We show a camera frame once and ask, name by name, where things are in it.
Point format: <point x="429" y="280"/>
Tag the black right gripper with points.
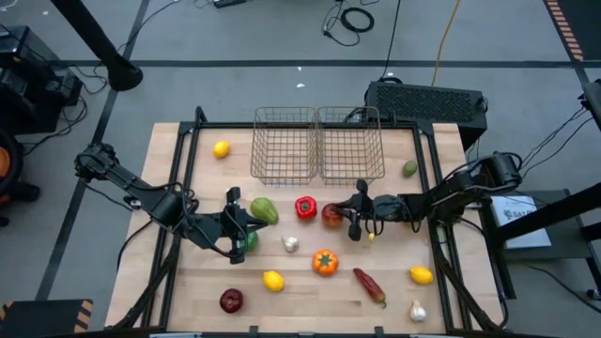
<point x="378" y="207"/>

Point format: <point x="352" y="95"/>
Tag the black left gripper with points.
<point x="220" y="227"/>

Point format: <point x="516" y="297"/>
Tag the green bell pepper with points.
<point x="252" y="241"/>

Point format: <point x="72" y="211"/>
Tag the red yellow apple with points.
<point x="331" y="219"/>

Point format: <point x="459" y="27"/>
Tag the light green chayote squash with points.
<point x="263" y="209"/>

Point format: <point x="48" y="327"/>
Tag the red bell pepper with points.
<point x="306" y="207"/>

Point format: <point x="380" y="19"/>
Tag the white garlic bulb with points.
<point x="290" y="243"/>
<point x="417" y="311"/>

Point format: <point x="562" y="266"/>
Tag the orange persimmon green calyx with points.
<point x="325" y="262"/>

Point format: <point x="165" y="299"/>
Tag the small green lime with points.
<point x="409" y="169"/>

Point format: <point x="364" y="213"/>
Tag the yellow lemon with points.
<point x="221" y="149"/>
<point x="273" y="281"/>
<point x="421" y="275"/>

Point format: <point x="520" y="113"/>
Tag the dark red pomegranate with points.
<point x="231" y="300"/>

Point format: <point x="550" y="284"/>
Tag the red chili pepper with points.
<point x="370" y="286"/>

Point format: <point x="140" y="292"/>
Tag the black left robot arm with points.
<point x="141" y="188"/>

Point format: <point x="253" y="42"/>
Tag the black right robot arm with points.
<point x="469" y="183"/>

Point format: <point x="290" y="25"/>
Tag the black mesh computer case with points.
<point x="422" y="105"/>

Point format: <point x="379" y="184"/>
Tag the white paper sign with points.
<point x="521" y="225"/>

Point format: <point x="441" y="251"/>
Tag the black diagonal bar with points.
<point x="554" y="211"/>

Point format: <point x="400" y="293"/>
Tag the black hazard striped mat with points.
<point x="587" y="19"/>
<point x="42" y="319"/>

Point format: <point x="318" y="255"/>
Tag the dark grey side stand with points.
<point x="570" y="244"/>

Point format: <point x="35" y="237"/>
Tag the black power strip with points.
<point x="230" y="3"/>

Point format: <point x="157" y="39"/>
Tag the black pole stand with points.
<point x="94" y="37"/>

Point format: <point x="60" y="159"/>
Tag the black orange wheeled machine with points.
<point x="4" y="162"/>

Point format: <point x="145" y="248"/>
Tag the black equipment rack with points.
<point x="28" y="94"/>

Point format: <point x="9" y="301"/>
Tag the black device on stand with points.
<point x="594" y="101"/>

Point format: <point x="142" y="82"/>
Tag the black metal table frame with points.
<point x="399" y="125"/>

